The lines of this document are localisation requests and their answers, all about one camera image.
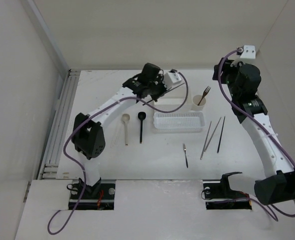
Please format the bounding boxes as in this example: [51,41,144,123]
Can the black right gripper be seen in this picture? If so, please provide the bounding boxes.
[212,57,247,99]

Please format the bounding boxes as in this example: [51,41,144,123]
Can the black chopstick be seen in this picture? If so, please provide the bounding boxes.
[216,116,226,154]
[143,83,185,106]

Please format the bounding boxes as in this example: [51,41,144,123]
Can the brown wooden fork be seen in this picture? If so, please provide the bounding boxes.
[197,86,211,106]

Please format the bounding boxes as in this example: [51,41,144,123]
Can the clear chopstick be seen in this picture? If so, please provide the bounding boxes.
[110,123,121,148]

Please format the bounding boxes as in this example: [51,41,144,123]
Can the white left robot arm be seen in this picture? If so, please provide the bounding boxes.
[71,63,174,160]

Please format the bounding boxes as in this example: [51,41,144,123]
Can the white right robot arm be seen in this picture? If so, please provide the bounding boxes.
[212,58,295,205]

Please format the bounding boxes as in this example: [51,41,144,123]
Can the white square box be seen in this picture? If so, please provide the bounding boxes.
[153,85,192,113]

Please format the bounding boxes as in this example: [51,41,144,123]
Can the black spoon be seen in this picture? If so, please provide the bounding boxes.
[137,111,147,144]

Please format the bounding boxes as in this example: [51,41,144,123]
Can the beige wooden spoon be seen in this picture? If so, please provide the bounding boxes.
[121,113,130,146]

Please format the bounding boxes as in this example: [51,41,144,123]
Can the white perforated basket tray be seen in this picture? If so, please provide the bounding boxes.
[153,111,206,133]

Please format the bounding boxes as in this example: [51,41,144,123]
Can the white paper cup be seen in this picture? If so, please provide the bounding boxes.
[191,95,207,112]

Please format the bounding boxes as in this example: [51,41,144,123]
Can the metal chopstick left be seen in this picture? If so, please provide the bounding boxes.
[200,121,212,160]

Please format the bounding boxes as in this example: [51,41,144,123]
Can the small metal fork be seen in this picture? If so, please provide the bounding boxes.
[182,143,189,168]

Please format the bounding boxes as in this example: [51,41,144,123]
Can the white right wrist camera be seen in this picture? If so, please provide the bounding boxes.
[236,45,256,61]

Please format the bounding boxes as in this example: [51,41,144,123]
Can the aluminium rail frame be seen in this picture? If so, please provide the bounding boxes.
[21,0,79,180]

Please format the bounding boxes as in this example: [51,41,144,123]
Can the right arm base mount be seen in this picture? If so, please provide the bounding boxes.
[201,171,252,210]

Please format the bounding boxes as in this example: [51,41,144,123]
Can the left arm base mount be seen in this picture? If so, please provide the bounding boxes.
[66,178,116,211]

